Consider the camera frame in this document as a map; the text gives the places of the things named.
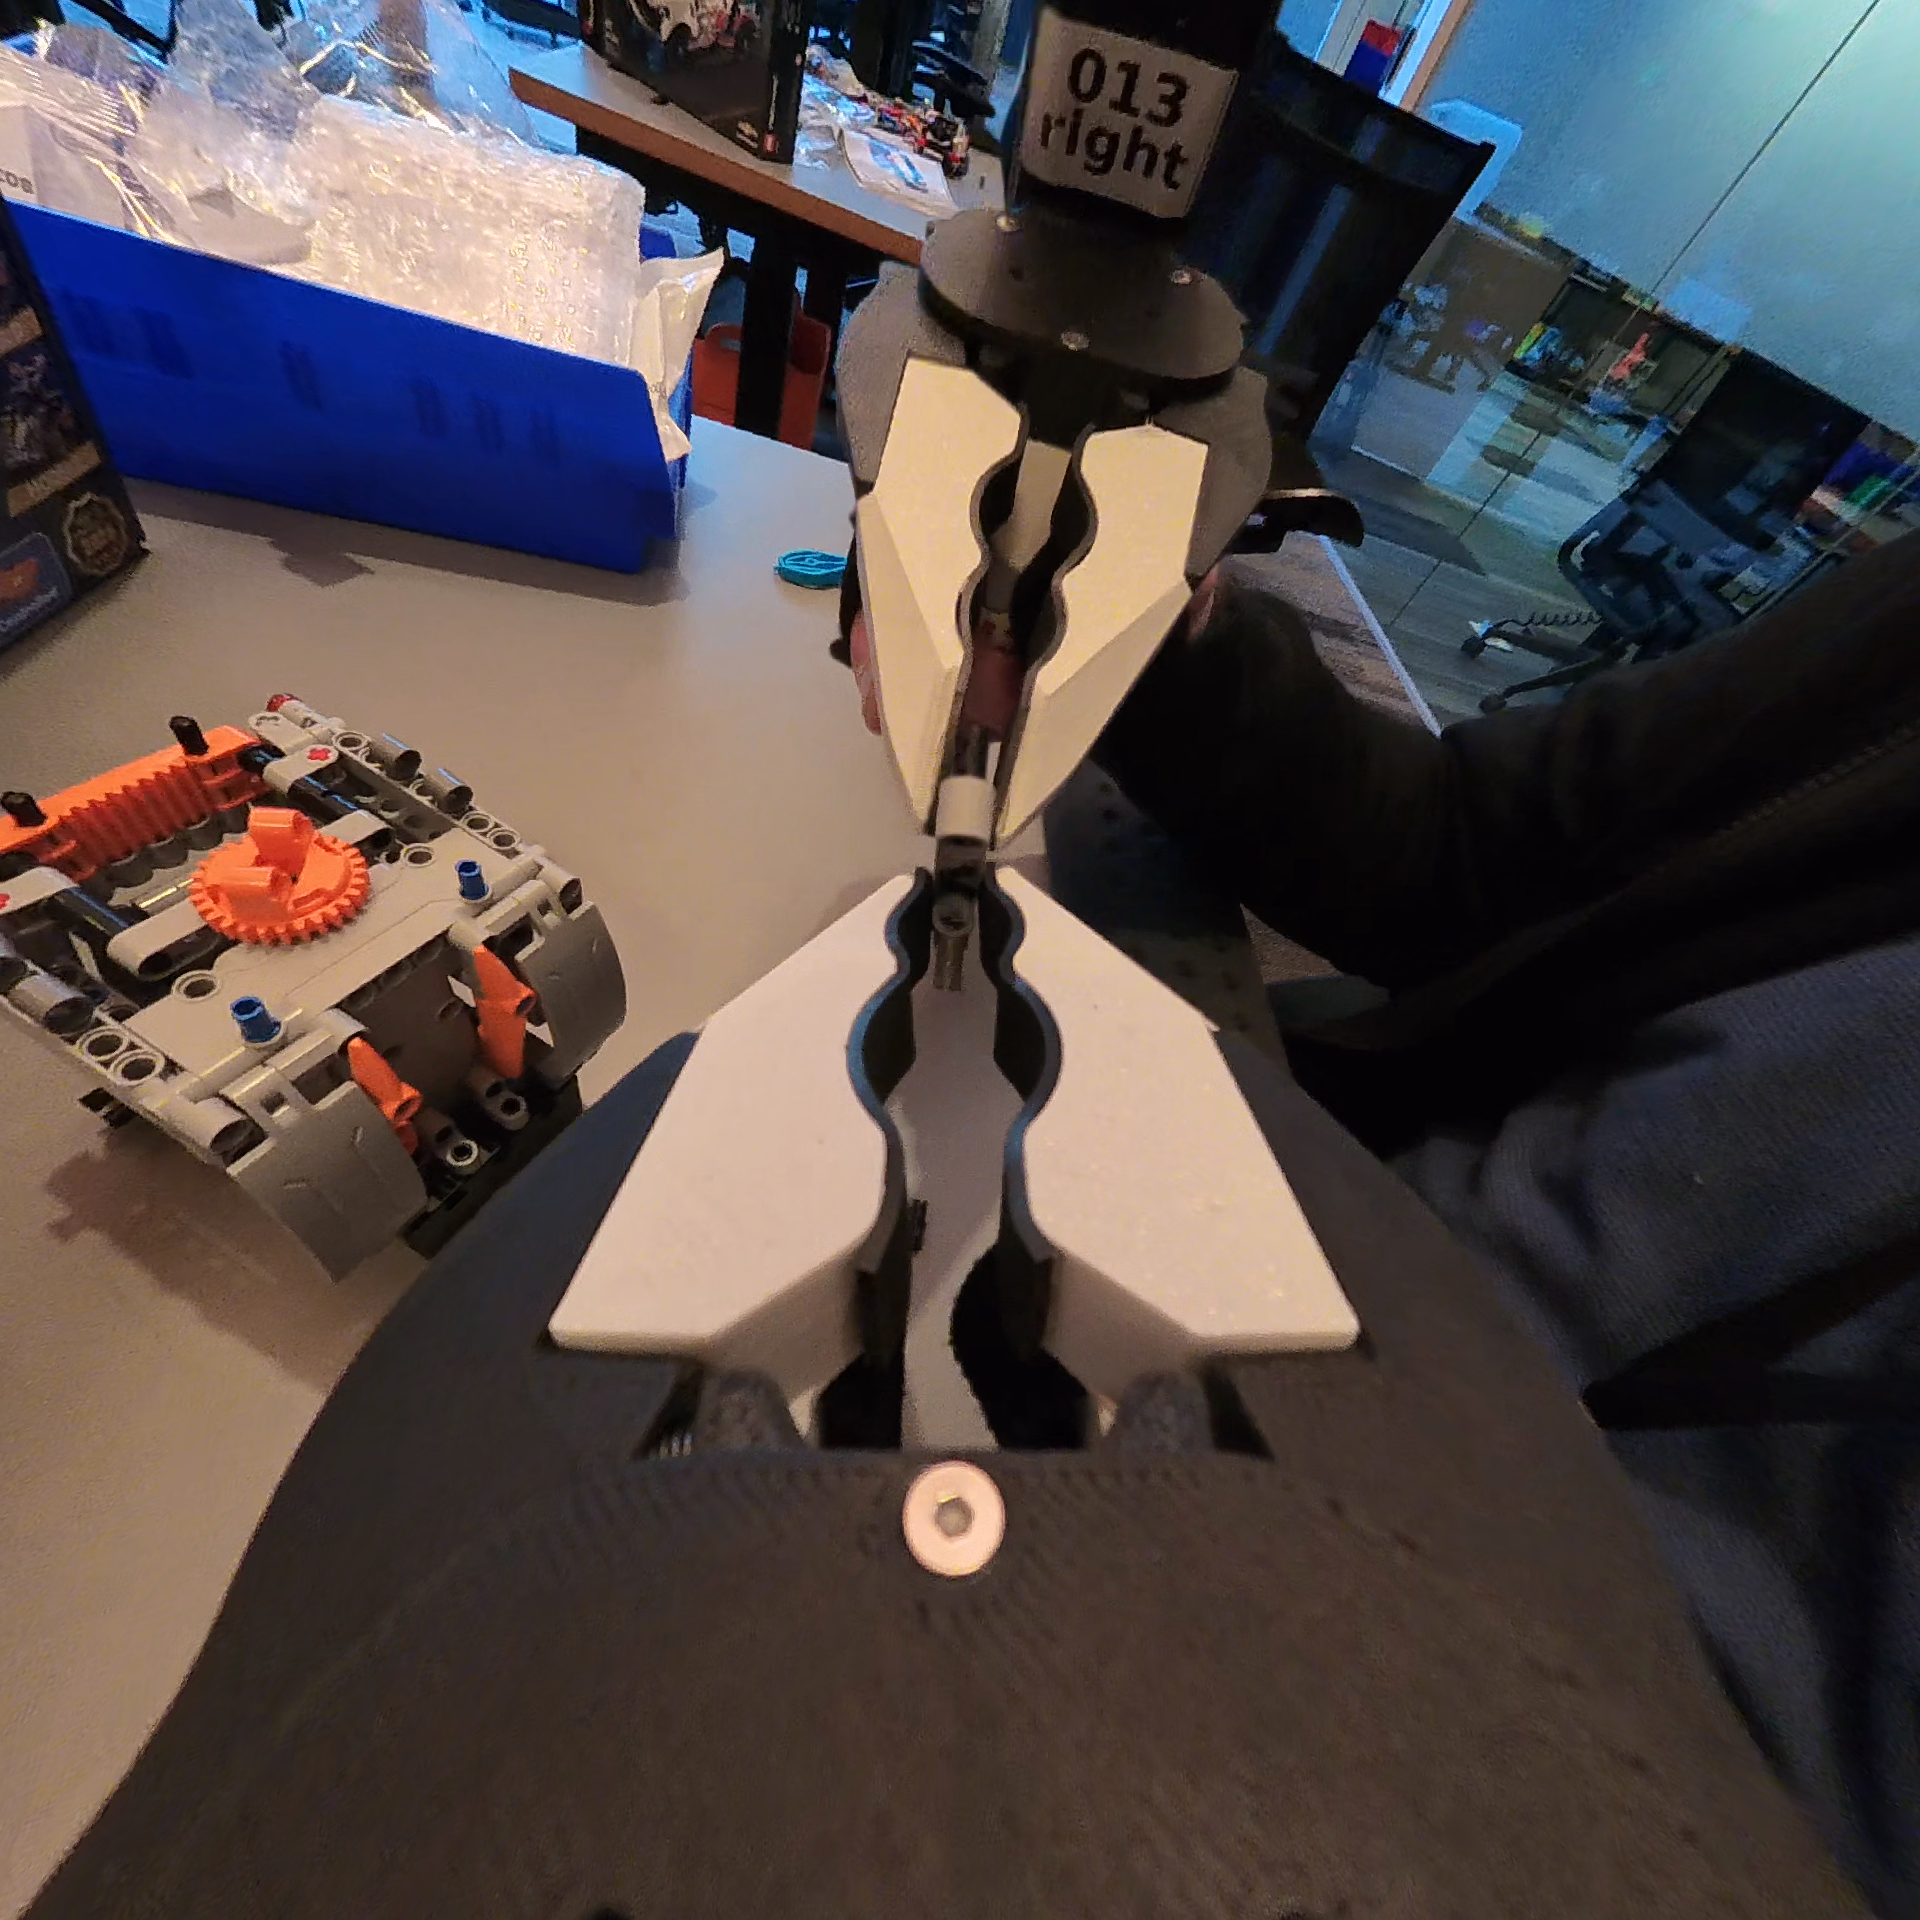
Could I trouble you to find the wooden desk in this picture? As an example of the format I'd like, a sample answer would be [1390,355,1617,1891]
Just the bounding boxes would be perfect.
[511,62,966,272]

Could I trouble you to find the clear plastic wrap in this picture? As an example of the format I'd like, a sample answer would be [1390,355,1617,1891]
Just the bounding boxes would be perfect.
[0,0,725,379]

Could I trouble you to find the black mesh office chair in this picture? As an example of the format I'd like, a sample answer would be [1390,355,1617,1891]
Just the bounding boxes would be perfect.
[1251,37,1503,454]

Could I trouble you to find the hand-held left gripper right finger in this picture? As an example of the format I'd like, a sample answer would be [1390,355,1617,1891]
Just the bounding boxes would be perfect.
[966,867,1360,1453]

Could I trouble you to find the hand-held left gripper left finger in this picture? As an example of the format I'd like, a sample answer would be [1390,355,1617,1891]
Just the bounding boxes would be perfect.
[547,870,952,1453]

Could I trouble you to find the blue plastic bin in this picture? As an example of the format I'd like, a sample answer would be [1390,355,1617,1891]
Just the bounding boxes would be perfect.
[13,198,697,582]

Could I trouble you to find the person's black jacket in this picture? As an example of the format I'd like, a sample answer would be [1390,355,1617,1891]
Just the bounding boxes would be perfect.
[1275,524,1920,1157]

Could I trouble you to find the printed toy box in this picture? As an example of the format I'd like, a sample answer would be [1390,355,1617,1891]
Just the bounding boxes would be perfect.
[0,198,154,656]

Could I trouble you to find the person's blue jeans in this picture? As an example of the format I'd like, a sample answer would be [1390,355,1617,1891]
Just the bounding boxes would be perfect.
[1396,946,1920,1920]

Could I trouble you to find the grey orange toy brick vehicle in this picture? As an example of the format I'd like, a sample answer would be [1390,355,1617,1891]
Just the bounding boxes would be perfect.
[0,696,632,1283]

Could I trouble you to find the black perforated panel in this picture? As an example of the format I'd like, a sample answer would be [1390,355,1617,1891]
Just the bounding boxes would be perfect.
[1045,765,1292,1052]

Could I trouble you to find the red plastic container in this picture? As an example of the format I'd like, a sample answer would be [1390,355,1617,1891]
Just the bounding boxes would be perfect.
[690,315,835,445]

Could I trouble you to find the black toy box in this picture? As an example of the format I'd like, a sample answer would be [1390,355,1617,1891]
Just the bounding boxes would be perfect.
[577,0,817,160]

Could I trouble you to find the light grey toy beam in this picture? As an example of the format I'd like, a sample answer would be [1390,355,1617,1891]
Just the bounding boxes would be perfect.
[931,841,980,995]

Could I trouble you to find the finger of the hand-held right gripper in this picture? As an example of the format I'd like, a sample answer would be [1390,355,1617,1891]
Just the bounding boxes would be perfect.
[1000,430,1210,839]
[856,355,1025,827]

